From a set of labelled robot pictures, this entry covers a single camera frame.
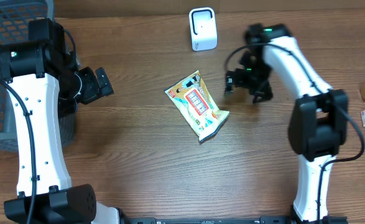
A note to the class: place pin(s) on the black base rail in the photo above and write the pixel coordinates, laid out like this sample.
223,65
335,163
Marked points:
260,220

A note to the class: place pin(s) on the yellow wet wipes packet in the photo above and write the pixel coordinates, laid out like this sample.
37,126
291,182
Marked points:
192,98

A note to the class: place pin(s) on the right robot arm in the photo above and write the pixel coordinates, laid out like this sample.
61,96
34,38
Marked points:
317,127

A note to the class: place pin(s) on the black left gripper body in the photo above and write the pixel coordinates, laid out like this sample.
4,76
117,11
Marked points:
91,89

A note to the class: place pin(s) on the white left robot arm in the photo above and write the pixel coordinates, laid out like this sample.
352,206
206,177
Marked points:
45,84

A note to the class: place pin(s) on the dark grey plastic basket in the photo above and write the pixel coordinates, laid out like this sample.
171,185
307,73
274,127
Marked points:
31,41

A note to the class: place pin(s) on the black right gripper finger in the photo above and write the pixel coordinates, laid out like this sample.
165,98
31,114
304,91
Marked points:
262,96
229,82

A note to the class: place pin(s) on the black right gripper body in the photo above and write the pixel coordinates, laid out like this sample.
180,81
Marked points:
252,74

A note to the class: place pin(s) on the white barcode scanner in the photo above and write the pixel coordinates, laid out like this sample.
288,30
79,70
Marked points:
203,29

